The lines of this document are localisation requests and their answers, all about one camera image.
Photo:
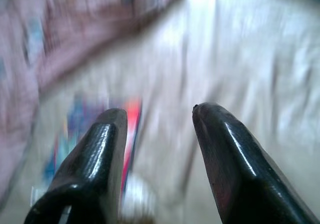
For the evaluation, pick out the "beige floral bed sheet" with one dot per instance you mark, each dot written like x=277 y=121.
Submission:
x=250 y=59

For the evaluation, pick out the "pink cartoon print blanket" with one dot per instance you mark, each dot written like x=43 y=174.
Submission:
x=50 y=34

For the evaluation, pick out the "white paper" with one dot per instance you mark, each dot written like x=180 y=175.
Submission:
x=138 y=196

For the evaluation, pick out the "colourful comic book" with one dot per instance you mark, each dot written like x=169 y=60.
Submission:
x=133 y=119

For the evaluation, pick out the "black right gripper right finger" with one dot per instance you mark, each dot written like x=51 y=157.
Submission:
x=240 y=171

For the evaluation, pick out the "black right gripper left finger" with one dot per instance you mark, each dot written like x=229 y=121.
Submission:
x=90 y=159

